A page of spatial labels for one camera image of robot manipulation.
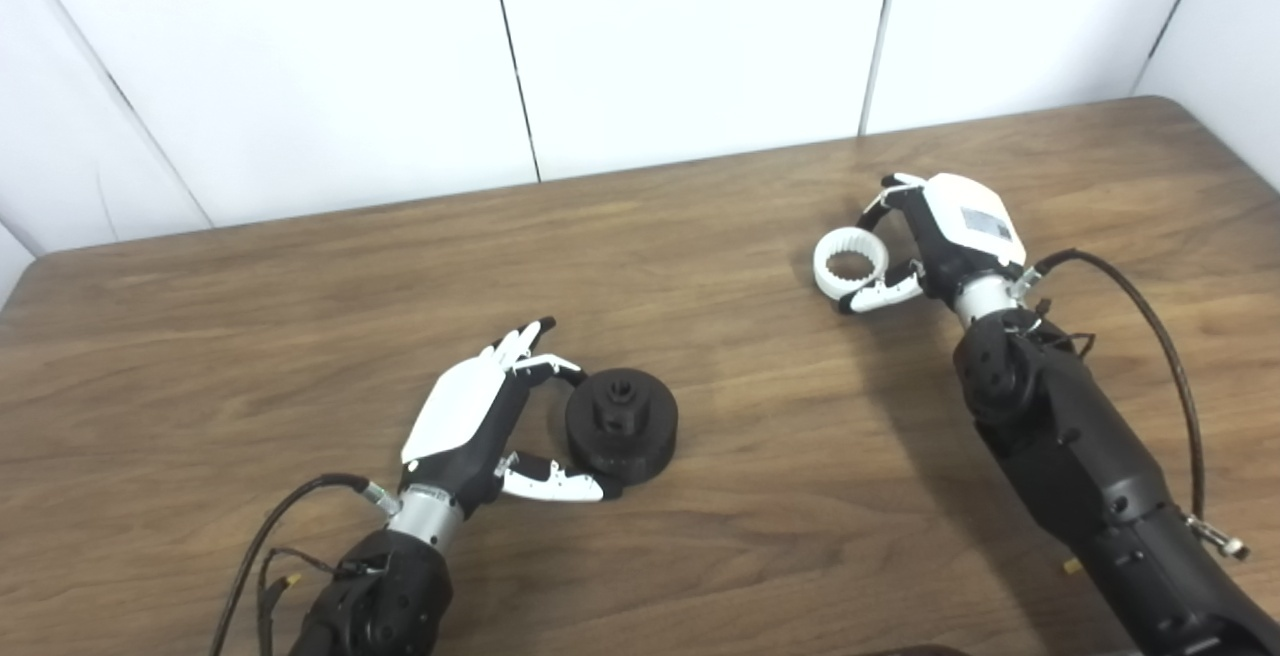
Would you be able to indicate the round black plastic part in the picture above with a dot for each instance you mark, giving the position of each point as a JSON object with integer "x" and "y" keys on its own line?
{"x": 625, "y": 426}

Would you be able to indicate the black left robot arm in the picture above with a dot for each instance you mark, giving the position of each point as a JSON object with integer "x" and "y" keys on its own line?
{"x": 390, "y": 586}

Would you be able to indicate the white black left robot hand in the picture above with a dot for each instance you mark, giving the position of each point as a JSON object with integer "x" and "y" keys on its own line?
{"x": 465, "y": 416}

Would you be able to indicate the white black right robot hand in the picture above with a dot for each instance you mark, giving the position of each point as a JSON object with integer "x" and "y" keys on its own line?
{"x": 960, "y": 236}

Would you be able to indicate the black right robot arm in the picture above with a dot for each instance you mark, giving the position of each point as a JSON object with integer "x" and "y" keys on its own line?
{"x": 1090, "y": 466}

